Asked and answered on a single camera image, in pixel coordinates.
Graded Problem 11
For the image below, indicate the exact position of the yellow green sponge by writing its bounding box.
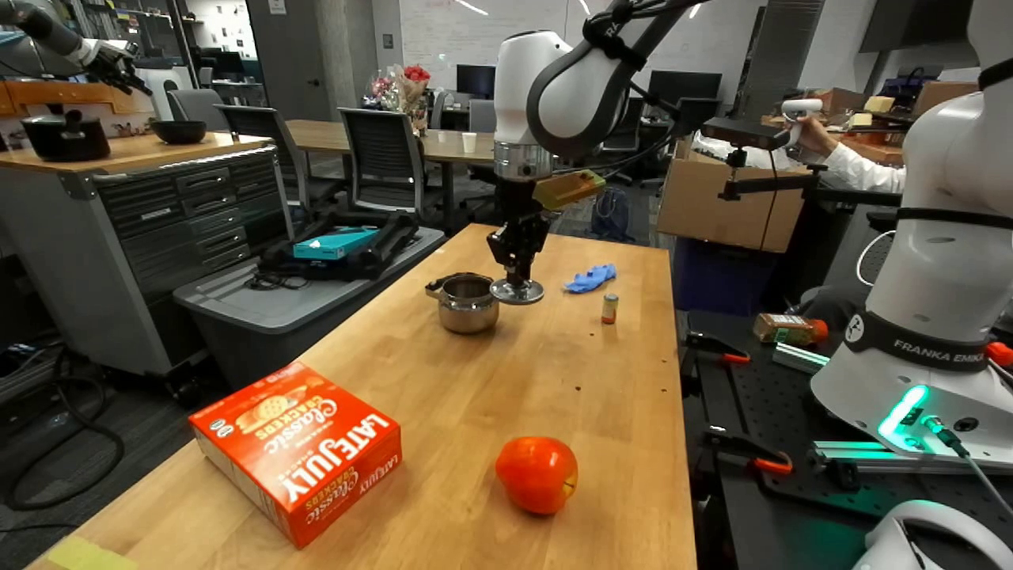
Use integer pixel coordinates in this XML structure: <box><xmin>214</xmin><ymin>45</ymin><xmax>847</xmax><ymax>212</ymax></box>
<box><xmin>34</xmin><ymin>535</ymin><xmax>138</xmax><ymax>570</ymax></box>

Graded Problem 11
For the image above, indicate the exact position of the dark computer monitor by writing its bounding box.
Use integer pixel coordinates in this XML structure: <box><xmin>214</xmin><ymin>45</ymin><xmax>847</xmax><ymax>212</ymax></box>
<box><xmin>451</xmin><ymin>60</ymin><xmax>501</xmax><ymax>105</ymax></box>

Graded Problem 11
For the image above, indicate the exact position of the silver metal kettle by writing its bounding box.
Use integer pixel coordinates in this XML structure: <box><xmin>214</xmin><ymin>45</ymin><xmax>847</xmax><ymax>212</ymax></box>
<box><xmin>424</xmin><ymin>269</ymin><xmax>503</xmax><ymax>340</ymax></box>

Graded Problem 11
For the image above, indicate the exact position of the wooden background table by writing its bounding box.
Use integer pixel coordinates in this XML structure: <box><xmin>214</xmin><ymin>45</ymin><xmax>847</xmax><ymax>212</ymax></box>
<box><xmin>281</xmin><ymin>119</ymin><xmax>501</xmax><ymax>172</ymax></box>

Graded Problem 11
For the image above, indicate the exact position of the brown cardboard box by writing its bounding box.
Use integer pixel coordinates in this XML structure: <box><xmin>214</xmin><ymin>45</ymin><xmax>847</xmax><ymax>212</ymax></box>
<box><xmin>657</xmin><ymin>153</ymin><xmax>809</xmax><ymax>257</ymax></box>

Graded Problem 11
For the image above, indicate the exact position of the silver lid with knob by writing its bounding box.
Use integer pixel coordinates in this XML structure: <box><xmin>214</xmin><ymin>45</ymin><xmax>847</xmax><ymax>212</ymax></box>
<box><xmin>486</xmin><ymin>275</ymin><xmax>547</xmax><ymax>307</ymax></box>

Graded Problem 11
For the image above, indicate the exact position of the black mesh office chair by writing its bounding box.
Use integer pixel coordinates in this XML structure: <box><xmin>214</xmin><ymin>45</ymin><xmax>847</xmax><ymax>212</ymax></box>
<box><xmin>337</xmin><ymin>105</ymin><xmax>430</xmax><ymax>219</ymax></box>
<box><xmin>219</xmin><ymin>101</ymin><xmax>314</xmax><ymax>215</ymax></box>

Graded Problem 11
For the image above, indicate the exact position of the small white camera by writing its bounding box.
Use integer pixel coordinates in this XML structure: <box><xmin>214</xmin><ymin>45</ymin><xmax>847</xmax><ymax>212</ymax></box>
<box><xmin>778</xmin><ymin>96</ymin><xmax>828</xmax><ymax>125</ymax></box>

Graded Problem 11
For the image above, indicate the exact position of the black cooking pot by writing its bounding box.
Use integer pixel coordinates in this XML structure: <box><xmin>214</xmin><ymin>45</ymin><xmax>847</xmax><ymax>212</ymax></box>
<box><xmin>18</xmin><ymin>109</ymin><xmax>114</xmax><ymax>164</ymax></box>

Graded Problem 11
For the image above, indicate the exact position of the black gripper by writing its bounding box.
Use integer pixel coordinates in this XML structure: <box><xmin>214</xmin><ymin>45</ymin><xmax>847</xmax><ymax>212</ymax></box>
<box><xmin>483</xmin><ymin>207</ymin><xmax>554</xmax><ymax>293</ymax></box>

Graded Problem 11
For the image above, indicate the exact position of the grey plastic bin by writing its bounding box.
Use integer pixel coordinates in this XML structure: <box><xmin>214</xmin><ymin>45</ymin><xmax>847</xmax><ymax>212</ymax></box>
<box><xmin>171</xmin><ymin>222</ymin><xmax>450</xmax><ymax>384</ymax></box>

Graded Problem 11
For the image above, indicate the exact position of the black camera clamp arm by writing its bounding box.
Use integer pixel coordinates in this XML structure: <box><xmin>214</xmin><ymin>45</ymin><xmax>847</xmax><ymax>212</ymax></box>
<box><xmin>718</xmin><ymin>146</ymin><xmax>836</xmax><ymax>203</ymax></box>

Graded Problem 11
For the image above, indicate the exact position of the grey drawer cabinet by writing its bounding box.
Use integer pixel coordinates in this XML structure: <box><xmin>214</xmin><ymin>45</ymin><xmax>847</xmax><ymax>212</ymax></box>
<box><xmin>0</xmin><ymin>131</ymin><xmax>295</xmax><ymax>381</ymax></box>

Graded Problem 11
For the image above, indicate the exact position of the black bowl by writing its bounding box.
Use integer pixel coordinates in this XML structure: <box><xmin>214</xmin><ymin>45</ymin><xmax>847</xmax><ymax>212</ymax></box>
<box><xmin>149</xmin><ymin>119</ymin><xmax>213</xmax><ymax>149</ymax></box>

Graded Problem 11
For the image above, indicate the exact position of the blue cloth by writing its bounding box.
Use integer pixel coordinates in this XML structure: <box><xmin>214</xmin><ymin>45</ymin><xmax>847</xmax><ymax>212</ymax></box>
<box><xmin>563</xmin><ymin>263</ymin><xmax>620</xmax><ymax>297</ymax></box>

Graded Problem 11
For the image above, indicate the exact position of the orange cracker box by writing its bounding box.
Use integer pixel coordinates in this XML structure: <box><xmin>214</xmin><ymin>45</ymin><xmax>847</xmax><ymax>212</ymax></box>
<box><xmin>186</xmin><ymin>365</ymin><xmax>405</xmax><ymax>552</ymax></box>

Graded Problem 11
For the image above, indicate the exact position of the aluminium extrusion bar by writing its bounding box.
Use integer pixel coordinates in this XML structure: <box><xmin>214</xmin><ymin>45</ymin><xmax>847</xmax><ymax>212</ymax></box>
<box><xmin>809</xmin><ymin>436</ymin><xmax>1013</xmax><ymax>474</ymax></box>

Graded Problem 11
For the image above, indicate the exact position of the person in white sleeve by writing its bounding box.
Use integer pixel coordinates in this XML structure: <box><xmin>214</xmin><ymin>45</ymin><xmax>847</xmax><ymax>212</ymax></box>
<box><xmin>723</xmin><ymin>113</ymin><xmax>910</xmax><ymax>201</ymax></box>

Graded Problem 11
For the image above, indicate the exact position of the teal and black bag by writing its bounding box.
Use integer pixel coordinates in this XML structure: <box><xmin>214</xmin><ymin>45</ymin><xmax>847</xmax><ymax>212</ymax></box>
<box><xmin>257</xmin><ymin>212</ymin><xmax>420</xmax><ymax>289</ymax></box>

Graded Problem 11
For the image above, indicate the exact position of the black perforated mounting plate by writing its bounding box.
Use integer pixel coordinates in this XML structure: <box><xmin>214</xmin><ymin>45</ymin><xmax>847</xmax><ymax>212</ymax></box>
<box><xmin>681</xmin><ymin>310</ymin><xmax>1013</xmax><ymax>570</ymax></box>

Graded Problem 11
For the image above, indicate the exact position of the black orange bar clamp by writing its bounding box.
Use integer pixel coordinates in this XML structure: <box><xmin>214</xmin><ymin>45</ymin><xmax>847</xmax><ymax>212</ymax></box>
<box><xmin>703</xmin><ymin>423</ymin><xmax>796</xmax><ymax>481</ymax></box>
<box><xmin>684</xmin><ymin>326</ymin><xmax>756</xmax><ymax>372</ymax></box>

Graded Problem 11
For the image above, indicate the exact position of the white plastic object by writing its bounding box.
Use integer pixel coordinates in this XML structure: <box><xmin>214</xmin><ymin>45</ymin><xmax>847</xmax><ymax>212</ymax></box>
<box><xmin>851</xmin><ymin>498</ymin><xmax>1013</xmax><ymax>570</ymax></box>

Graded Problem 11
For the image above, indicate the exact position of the blue storage bin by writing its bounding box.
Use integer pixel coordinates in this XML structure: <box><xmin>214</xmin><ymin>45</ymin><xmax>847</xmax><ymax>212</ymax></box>
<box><xmin>674</xmin><ymin>236</ymin><xmax>802</xmax><ymax>313</ymax></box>

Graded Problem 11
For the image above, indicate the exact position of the red orange tomato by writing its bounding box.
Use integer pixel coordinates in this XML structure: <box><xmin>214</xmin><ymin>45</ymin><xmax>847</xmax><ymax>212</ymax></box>
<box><xmin>494</xmin><ymin>435</ymin><xmax>581</xmax><ymax>521</ymax></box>

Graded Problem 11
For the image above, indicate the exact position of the orange handled tool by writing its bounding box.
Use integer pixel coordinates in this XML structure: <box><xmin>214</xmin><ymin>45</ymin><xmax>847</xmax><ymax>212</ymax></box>
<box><xmin>753</xmin><ymin>310</ymin><xmax>836</xmax><ymax>348</ymax></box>

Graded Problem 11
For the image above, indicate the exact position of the red flower bouquet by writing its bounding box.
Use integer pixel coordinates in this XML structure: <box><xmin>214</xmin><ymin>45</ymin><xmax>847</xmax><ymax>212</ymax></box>
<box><xmin>366</xmin><ymin>60</ymin><xmax>435</xmax><ymax>113</ymax></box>

